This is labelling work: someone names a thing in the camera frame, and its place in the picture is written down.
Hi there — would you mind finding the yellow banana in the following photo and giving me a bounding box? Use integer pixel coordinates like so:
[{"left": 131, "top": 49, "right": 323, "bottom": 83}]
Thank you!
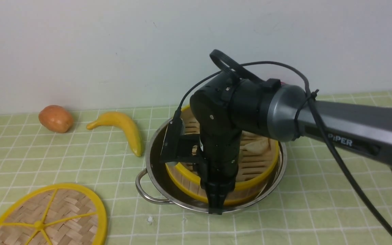
[{"left": 86, "top": 111, "right": 144, "bottom": 157}]

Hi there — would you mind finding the black camera cable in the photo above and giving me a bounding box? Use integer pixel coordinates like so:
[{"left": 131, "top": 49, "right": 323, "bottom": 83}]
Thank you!
[{"left": 173, "top": 50, "right": 392, "bottom": 245}]

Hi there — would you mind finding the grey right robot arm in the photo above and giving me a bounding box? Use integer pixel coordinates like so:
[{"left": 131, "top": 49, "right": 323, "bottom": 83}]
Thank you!
[{"left": 190, "top": 73, "right": 392, "bottom": 208}]

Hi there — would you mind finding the yellow-rimmed bamboo steamer basket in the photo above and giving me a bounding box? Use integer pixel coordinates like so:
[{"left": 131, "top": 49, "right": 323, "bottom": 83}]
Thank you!
[{"left": 165, "top": 105, "right": 280, "bottom": 207}]

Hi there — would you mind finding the white crescent dumpling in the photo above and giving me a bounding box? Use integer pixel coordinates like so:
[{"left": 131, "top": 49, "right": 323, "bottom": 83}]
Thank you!
[{"left": 241, "top": 138, "right": 270, "bottom": 156}]

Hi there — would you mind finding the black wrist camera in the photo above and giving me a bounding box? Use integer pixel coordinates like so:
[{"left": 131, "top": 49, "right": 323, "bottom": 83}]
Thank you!
[{"left": 159, "top": 117, "right": 203, "bottom": 166}]

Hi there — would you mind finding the yellow-rimmed woven steamer lid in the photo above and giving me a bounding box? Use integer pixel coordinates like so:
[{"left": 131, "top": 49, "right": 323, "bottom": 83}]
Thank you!
[{"left": 0, "top": 183, "right": 108, "bottom": 245}]

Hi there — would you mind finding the brown potato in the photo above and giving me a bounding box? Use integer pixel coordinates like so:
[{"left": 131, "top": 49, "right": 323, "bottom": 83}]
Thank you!
[{"left": 38, "top": 104, "right": 74, "bottom": 133}]

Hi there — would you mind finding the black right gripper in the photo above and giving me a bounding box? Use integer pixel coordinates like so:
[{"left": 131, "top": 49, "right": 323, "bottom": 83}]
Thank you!
[{"left": 198, "top": 128, "right": 242, "bottom": 215}]

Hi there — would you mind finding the stainless steel two-handled pot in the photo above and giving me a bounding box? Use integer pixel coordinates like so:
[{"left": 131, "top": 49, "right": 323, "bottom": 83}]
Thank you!
[{"left": 135, "top": 120, "right": 288, "bottom": 214}]

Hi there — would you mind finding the green checkered tablecloth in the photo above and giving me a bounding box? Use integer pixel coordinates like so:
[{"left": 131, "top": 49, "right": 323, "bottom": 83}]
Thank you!
[{"left": 0, "top": 110, "right": 392, "bottom": 245}]

